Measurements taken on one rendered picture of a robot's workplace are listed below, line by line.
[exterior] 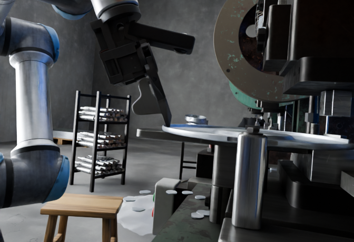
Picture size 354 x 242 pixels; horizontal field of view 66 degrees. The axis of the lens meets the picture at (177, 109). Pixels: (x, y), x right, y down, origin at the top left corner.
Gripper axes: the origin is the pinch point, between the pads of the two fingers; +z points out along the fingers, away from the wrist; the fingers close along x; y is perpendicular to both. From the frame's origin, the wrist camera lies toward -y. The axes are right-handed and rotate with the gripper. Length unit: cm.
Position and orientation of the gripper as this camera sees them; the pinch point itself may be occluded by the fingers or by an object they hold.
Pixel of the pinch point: (169, 119)
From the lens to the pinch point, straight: 48.1
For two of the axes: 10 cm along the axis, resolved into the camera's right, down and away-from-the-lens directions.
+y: -9.4, 3.4, -0.6
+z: 3.4, 9.4, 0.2
